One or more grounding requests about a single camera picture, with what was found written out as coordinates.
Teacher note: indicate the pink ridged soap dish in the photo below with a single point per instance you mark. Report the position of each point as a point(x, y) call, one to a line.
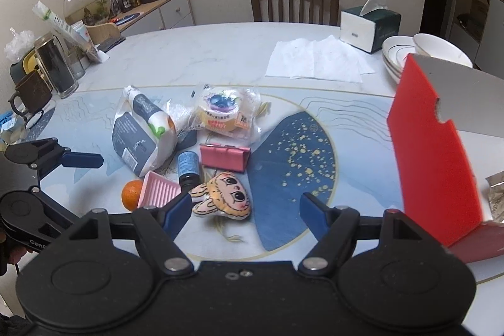
point(157, 191)

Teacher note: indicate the small blue label bottle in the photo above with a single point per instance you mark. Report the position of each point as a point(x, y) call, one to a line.
point(188, 168)

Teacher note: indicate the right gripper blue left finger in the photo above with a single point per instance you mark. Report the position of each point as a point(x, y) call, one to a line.
point(156, 230)

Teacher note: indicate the cartoon face plush toy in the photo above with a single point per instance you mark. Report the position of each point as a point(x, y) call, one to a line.
point(222, 195)

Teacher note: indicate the stacked white plates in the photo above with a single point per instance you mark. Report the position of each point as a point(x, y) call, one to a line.
point(395, 51)

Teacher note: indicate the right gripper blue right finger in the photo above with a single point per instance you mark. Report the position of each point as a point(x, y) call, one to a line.
point(334, 230)

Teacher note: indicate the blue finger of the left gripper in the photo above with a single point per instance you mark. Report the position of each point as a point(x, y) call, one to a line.
point(81, 160)

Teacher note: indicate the white bowl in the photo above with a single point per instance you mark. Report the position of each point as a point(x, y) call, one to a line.
point(439, 48)

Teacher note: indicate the green white tissue box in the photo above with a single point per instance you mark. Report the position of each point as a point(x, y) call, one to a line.
point(366, 27)

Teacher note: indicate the white wooden sideboard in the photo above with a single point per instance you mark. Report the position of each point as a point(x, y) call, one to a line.
point(156, 16)

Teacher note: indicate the orange tangerine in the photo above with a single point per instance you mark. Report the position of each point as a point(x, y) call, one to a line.
point(130, 194)

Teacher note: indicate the wooden dining chair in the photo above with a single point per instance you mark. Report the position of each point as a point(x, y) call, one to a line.
point(316, 12)

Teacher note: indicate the brown foil packet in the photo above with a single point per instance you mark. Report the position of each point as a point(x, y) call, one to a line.
point(496, 196)

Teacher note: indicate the bagged cartoon snack cake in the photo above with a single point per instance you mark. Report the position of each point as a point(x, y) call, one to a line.
point(227, 111)

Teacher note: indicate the pink binder clip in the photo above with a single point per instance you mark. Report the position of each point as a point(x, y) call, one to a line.
point(225, 157)

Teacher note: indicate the red cardboard box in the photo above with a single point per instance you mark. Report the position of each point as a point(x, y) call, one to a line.
point(446, 124)

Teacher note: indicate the glass jar dark contents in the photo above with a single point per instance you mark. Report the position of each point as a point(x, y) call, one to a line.
point(49, 51)

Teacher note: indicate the dark brown mug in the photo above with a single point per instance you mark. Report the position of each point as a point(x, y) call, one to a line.
point(33, 92)

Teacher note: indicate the white paper napkins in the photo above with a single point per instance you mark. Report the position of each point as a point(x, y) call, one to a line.
point(328, 59)

